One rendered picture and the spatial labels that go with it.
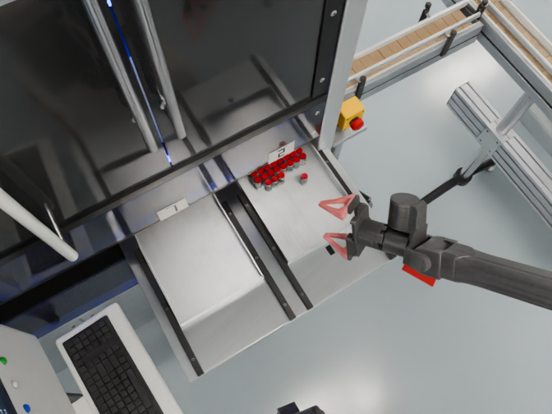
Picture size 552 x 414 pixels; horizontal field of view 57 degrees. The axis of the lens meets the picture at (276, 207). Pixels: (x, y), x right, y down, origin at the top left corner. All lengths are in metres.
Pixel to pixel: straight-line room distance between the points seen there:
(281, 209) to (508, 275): 0.77
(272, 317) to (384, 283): 1.07
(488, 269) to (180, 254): 0.86
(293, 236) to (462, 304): 1.20
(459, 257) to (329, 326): 1.42
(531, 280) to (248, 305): 0.78
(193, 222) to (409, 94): 1.69
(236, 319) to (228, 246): 0.21
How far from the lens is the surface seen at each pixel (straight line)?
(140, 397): 1.50
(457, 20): 1.95
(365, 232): 1.06
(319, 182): 1.56
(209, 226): 1.50
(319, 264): 1.47
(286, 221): 1.50
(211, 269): 1.46
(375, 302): 2.39
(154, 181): 1.22
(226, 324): 1.43
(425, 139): 2.76
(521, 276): 0.94
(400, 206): 1.00
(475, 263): 0.97
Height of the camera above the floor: 2.29
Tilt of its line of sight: 68 degrees down
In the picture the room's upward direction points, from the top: 3 degrees clockwise
